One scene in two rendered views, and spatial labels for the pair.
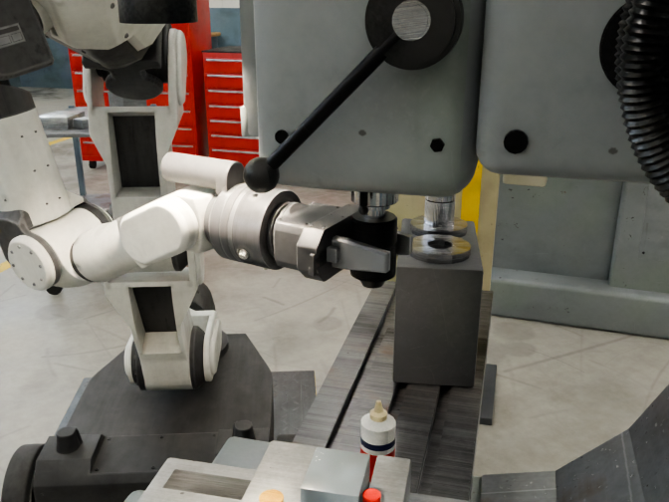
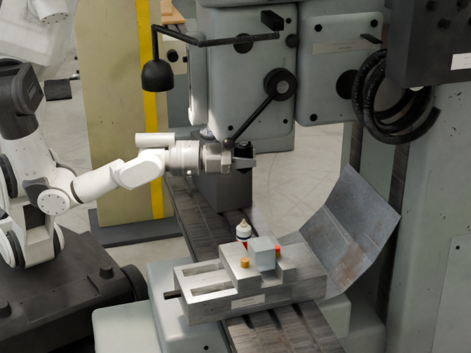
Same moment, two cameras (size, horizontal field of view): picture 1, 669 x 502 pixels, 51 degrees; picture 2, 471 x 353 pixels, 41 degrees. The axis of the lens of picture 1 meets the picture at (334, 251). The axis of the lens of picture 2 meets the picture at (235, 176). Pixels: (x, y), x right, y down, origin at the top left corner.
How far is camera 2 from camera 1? 0.99 m
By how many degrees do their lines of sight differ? 28
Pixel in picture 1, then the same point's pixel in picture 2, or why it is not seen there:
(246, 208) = (188, 153)
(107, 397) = not seen: outside the picture
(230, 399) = (72, 259)
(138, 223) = (133, 169)
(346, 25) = (254, 87)
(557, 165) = (325, 122)
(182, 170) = (148, 141)
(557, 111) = (324, 106)
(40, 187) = (50, 162)
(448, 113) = (288, 110)
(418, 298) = not seen: hidden behind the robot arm
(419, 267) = not seen: hidden behind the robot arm
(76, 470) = (19, 323)
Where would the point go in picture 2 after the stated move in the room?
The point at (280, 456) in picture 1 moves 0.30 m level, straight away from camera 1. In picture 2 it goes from (228, 248) to (167, 199)
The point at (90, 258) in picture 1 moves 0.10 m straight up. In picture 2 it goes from (90, 192) to (85, 155)
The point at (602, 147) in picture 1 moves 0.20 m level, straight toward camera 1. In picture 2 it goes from (338, 115) to (367, 152)
